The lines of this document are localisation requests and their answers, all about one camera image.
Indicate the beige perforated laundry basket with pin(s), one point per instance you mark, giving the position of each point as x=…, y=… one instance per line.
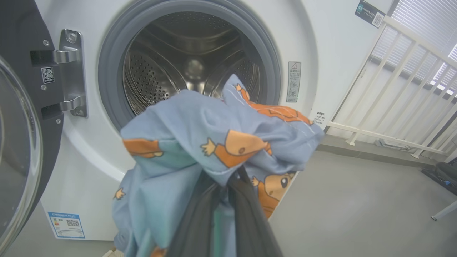
x=113, y=253

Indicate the blue energy label sticker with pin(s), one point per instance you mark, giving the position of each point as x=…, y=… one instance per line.
x=66, y=225

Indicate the metal door hinge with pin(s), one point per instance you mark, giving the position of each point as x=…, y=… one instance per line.
x=73, y=71

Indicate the white window blinds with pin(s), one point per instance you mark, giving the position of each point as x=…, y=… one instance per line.
x=425, y=18

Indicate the grey round washing machine door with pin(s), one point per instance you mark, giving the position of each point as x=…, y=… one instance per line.
x=21, y=35

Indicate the blue garment with orange cartoons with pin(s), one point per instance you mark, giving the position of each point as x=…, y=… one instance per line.
x=178, y=125

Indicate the white front-load washing machine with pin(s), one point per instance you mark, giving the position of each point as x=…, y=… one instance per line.
x=89, y=160

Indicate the small white QR label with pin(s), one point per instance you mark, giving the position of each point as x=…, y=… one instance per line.
x=47, y=75

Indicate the white railing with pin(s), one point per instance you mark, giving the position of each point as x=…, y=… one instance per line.
x=392, y=82

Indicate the grey warning sticker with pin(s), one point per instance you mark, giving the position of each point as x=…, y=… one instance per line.
x=294, y=82

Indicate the white furniture leg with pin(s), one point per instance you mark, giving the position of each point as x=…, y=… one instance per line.
x=446, y=210

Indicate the black QR code sticker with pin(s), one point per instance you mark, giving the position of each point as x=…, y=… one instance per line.
x=369, y=13

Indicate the grey rubber door gasket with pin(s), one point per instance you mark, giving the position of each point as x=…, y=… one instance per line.
x=114, y=53

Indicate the perforated steel drum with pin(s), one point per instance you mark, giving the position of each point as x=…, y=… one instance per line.
x=160, y=53

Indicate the black object on floor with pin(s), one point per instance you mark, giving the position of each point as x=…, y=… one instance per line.
x=444, y=175

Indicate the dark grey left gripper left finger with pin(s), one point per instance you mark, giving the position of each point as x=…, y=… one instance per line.
x=194, y=228

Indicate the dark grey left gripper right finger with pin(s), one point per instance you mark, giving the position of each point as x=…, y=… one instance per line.
x=251, y=225

